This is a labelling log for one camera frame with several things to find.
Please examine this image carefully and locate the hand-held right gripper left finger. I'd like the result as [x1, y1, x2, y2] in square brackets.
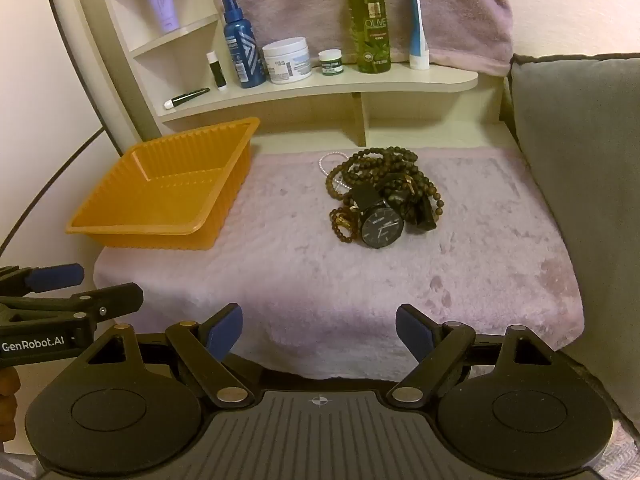
[82, 304, 253, 407]

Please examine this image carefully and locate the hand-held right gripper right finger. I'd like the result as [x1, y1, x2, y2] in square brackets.
[389, 304, 566, 405]

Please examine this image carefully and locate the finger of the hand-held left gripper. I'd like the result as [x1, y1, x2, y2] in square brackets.
[0, 282, 145, 328]
[0, 262, 86, 295]

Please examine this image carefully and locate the black wristwatch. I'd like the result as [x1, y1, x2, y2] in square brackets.
[350, 172, 438, 250]

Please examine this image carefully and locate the orange ribbed plastic tray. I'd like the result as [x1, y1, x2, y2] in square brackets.
[66, 117, 261, 252]

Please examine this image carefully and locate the brown bead necklace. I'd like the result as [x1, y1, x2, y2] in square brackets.
[325, 146, 446, 211]

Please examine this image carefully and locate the white pearl bracelet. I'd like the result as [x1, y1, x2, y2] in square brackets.
[318, 152, 351, 193]

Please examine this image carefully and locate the person's left hand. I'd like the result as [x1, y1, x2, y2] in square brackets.
[0, 367, 22, 443]

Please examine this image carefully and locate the pink fuzzy mat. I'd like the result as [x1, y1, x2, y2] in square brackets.
[92, 146, 586, 381]

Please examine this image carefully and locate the dark green tube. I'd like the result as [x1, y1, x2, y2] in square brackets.
[164, 87, 211, 111]

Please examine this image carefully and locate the grey cushion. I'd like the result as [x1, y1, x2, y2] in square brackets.
[507, 52, 640, 411]

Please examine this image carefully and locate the cream wooden shelf unit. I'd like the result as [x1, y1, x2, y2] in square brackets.
[67, 0, 480, 156]

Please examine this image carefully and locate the green lip balm stick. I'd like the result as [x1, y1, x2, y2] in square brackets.
[206, 51, 228, 91]

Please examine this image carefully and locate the white cream jar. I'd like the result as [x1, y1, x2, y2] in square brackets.
[262, 37, 313, 85]

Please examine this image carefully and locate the small green jar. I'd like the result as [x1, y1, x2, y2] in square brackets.
[318, 49, 345, 76]

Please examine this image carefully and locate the blue spray bottle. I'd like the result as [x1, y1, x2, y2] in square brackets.
[221, 0, 267, 89]

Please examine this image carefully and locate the purple cosmetic tube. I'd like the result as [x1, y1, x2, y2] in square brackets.
[141, 0, 180, 36]

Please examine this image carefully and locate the blue and white tube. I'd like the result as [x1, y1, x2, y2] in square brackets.
[408, 0, 431, 70]

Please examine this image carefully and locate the green oil spray bottle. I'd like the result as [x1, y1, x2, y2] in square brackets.
[347, 0, 393, 74]

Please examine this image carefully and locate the pink towel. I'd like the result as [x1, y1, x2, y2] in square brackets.
[205, 0, 516, 78]

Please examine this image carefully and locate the black cable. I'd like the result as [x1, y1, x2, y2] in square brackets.
[0, 127, 108, 258]

